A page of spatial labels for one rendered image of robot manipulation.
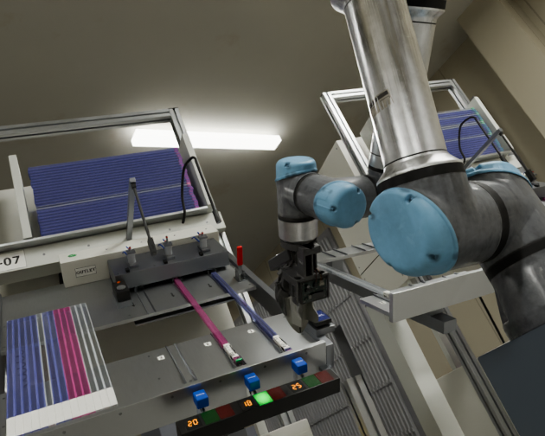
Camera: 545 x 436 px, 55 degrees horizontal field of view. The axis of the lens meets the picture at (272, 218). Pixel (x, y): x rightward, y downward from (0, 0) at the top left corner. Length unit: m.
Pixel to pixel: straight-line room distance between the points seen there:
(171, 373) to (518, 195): 0.77
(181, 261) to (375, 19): 1.02
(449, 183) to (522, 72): 3.34
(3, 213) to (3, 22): 1.29
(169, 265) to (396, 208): 1.00
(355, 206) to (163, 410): 0.56
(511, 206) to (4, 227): 1.66
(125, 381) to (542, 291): 0.82
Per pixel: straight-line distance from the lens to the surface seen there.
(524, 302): 0.75
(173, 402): 1.11
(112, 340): 1.81
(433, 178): 0.68
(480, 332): 4.59
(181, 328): 1.84
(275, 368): 1.17
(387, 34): 0.75
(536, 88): 3.94
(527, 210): 0.78
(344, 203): 0.85
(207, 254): 1.60
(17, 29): 3.11
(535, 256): 0.76
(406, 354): 1.39
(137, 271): 1.56
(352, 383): 1.22
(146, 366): 1.23
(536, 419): 0.76
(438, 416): 1.39
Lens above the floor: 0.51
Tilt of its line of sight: 25 degrees up
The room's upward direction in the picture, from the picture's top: 23 degrees counter-clockwise
